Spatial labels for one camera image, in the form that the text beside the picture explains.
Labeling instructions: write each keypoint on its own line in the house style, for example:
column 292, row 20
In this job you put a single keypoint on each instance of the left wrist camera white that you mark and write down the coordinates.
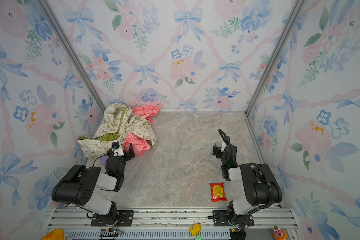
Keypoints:
column 117, row 149

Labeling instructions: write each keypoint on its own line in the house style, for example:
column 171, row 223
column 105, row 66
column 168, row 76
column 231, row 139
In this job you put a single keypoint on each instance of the purple cloth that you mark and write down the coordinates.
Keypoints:
column 103, row 160

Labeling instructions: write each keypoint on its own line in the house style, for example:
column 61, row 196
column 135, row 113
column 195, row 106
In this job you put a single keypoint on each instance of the colourful toy bottom right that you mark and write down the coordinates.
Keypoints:
column 280, row 234

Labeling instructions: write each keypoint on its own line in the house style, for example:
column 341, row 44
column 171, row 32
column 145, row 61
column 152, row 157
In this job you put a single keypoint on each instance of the cream green patterned cloth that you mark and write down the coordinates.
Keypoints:
column 118, row 120

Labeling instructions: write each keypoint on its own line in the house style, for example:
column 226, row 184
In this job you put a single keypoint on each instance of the aluminium corner post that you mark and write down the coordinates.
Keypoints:
column 279, row 47
column 67, row 46

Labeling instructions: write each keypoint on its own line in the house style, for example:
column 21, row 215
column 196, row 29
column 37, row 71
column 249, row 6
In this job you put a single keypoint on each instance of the left aluminium corner post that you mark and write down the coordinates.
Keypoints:
column 67, row 46

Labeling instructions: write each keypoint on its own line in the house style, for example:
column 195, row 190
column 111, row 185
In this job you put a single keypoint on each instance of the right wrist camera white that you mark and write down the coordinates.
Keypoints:
column 224, row 145

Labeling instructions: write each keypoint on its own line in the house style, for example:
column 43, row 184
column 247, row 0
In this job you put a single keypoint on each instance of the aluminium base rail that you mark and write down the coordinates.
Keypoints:
column 157, row 223

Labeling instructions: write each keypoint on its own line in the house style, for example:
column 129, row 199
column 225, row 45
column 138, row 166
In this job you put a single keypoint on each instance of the pink cloth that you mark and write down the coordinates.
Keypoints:
column 139, row 145

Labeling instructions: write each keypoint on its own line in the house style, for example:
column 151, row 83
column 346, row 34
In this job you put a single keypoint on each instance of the black mounting plate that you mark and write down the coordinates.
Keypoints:
column 221, row 218
column 122, row 218

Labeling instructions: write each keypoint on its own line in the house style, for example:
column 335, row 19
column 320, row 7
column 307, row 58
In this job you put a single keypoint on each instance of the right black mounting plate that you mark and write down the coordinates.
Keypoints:
column 221, row 218

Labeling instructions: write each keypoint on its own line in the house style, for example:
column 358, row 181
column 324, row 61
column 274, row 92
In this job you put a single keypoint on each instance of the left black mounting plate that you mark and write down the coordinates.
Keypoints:
column 122, row 218

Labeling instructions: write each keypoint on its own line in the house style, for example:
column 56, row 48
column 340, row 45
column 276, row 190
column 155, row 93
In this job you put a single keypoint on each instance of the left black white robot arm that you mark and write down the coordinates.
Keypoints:
column 78, row 186

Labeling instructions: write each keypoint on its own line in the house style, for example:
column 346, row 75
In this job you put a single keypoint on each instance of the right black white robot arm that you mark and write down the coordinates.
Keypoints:
column 261, row 189

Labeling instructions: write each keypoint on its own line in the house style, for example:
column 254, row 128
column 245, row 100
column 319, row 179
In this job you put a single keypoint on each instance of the yellow toy bottom left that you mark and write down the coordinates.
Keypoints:
column 57, row 234

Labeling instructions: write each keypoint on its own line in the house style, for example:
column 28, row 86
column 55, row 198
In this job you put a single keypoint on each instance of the yellow rubber duck toy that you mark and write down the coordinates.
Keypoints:
column 195, row 229

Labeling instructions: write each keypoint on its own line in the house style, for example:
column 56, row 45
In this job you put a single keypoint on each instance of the right aluminium corner post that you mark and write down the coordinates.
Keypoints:
column 279, row 47

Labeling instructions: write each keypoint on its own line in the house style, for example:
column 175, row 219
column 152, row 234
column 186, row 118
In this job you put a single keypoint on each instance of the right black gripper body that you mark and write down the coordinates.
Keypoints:
column 219, row 150

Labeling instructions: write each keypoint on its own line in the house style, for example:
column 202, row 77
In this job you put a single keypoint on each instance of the red snack packet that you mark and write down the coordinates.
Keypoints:
column 218, row 192

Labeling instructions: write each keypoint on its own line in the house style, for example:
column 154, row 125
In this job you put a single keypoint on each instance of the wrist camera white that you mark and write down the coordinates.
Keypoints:
column 224, row 145
column 117, row 149

